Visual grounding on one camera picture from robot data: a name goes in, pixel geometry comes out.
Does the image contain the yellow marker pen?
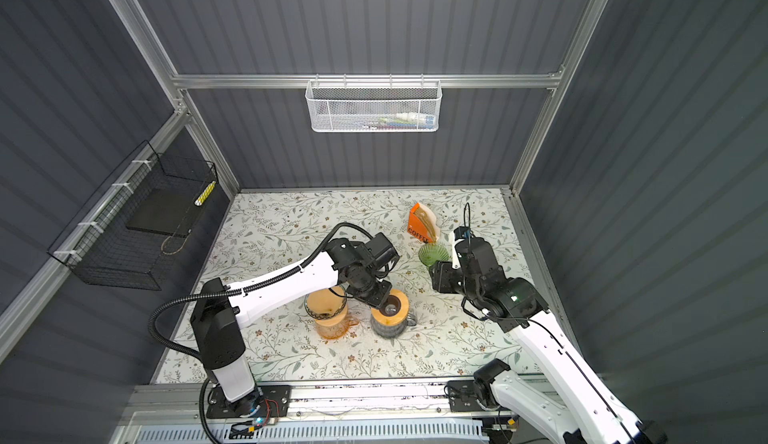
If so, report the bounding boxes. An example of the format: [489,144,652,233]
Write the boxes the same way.
[194,180,217,207]

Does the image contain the black wire basket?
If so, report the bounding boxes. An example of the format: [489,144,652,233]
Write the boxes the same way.
[48,141,218,291]

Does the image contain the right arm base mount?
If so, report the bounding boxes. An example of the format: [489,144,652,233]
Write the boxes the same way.
[443,379,517,415]

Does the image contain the black corrugated cable conduit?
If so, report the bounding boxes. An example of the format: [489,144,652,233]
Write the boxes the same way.
[148,221,373,444]

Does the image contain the grey glass carafe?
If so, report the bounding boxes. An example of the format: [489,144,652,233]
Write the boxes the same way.
[370,309,417,339]

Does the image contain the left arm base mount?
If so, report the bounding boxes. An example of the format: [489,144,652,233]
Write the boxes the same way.
[206,384,292,419]

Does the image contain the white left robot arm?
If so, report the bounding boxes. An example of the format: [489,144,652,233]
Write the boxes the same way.
[190,233,400,403]

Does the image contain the grey glass dripper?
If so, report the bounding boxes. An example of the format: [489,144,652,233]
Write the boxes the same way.
[304,286,348,325]

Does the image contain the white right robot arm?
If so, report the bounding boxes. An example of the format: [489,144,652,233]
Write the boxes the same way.
[429,225,668,443]

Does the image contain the green glass dripper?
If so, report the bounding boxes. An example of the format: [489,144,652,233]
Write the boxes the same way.
[418,243,452,268]

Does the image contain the black flat pad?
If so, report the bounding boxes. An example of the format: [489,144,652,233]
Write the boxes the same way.
[126,189,202,238]

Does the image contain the orange glass carafe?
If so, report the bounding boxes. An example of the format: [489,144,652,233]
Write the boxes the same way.
[314,312,359,340]

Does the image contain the orange coffee filter box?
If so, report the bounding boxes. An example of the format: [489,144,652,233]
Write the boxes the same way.
[407,203,441,244]

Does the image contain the white wire basket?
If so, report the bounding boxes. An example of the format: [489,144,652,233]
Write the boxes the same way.
[305,80,443,133]

